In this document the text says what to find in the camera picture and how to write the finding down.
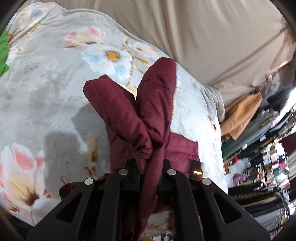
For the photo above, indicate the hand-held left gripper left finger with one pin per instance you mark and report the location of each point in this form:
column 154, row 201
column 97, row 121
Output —
column 129, row 173

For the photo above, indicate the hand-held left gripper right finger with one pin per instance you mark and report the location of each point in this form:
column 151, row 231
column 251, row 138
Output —
column 167, row 178

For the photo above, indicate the maroon puffer jacket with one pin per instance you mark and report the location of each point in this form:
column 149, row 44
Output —
column 152, row 104

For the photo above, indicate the small red box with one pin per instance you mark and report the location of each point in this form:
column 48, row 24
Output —
column 235, row 160

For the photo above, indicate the purple object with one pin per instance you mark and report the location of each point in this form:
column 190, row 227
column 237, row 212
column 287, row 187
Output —
column 239, row 177

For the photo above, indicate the white round device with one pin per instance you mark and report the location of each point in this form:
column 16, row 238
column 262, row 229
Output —
column 244, row 146

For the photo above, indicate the orange hanging garment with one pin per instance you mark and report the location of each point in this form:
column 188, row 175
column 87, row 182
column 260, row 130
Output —
column 242, row 109

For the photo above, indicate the cluttered storage shelves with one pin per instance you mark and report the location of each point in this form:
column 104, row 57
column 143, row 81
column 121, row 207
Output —
column 272, row 148

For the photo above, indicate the floral fleece blanket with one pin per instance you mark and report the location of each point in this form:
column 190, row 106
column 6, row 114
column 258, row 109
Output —
column 46, row 92

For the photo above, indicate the beige fabric sheet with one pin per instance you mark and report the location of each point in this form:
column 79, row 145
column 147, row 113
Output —
column 208, row 34

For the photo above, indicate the green cloth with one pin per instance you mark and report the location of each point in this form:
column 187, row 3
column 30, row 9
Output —
column 3, row 53

